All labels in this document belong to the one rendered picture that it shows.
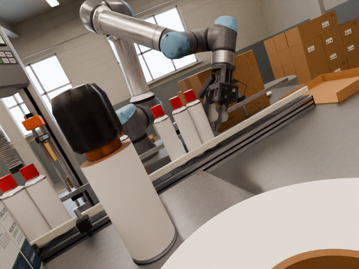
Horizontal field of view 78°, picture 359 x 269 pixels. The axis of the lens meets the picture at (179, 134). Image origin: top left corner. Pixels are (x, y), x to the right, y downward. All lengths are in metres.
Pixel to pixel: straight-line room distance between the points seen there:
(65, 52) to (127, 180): 5.97
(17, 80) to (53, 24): 5.70
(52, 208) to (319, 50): 4.03
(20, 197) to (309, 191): 0.63
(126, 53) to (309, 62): 3.38
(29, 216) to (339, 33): 4.42
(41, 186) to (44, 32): 5.91
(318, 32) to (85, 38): 4.84
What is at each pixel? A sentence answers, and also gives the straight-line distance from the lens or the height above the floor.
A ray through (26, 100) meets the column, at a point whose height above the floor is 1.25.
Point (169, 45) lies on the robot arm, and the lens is 0.69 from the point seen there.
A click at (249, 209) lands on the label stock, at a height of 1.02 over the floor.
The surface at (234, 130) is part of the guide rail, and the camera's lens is 0.76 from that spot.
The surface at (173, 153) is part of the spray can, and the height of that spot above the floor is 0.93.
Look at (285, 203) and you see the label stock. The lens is 0.17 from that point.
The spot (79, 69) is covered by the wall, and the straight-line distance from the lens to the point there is 6.14.
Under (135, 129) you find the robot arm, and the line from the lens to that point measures 0.91.
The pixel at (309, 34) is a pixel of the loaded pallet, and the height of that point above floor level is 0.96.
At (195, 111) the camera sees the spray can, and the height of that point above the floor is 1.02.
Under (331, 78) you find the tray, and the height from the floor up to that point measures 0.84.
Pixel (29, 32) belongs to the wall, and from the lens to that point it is 6.57.
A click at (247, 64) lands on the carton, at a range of 1.08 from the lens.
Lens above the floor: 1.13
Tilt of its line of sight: 13 degrees down
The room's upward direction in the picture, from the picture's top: 24 degrees counter-clockwise
